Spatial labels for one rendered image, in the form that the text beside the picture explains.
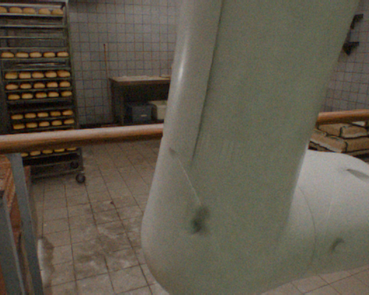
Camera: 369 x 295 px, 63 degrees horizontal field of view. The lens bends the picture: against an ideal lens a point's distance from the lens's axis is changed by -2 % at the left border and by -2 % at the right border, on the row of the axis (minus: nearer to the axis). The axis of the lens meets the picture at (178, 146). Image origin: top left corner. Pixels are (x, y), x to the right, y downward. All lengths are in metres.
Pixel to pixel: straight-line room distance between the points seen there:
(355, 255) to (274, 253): 0.09
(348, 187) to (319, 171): 0.03
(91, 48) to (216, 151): 5.38
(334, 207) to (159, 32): 5.61
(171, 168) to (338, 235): 0.14
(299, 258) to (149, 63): 5.55
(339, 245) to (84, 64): 5.36
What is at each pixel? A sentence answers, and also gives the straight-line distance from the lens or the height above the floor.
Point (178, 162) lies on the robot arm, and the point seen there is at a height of 1.26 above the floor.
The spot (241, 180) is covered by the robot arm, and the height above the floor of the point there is 1.26.
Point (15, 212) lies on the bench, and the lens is 1.70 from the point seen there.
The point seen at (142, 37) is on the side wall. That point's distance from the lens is 5.70.
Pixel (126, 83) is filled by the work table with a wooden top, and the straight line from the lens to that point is 4.77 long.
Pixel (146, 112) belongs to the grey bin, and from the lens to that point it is 5.08.
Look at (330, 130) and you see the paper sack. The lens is 4.41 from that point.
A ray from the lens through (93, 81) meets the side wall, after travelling 5.54.
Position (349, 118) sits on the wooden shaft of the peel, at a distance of 0.87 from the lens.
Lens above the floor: 1.32
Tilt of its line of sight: 17 degrees down
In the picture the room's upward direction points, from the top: straight up
